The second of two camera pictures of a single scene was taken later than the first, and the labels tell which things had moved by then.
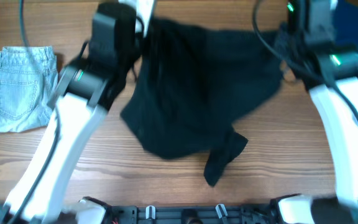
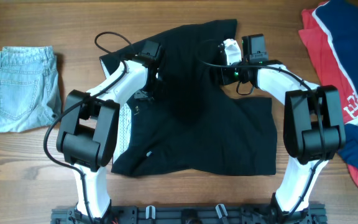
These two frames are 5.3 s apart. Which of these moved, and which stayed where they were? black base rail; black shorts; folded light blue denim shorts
Moved: black shorts
Stayed: folded light blue denim shorts; black base rail
